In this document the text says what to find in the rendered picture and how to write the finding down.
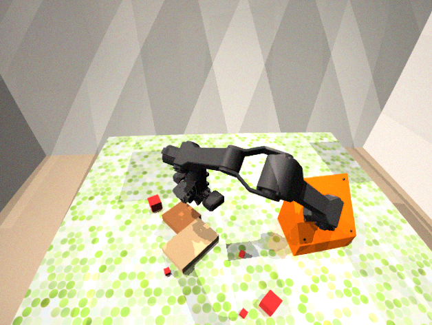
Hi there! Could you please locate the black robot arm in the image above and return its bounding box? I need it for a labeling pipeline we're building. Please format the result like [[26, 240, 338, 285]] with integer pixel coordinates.
[[161, 140, 344, 231]]

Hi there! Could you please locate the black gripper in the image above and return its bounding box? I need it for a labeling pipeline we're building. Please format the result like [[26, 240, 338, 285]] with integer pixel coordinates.
[[173, 172, 224, 212]]

